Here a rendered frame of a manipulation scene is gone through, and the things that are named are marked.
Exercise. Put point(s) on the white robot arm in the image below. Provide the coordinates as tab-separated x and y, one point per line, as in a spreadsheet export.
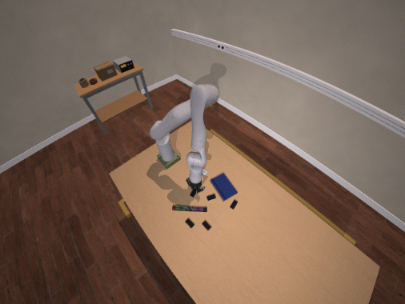
200	96

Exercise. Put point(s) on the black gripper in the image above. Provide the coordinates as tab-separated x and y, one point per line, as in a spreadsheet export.
191	184

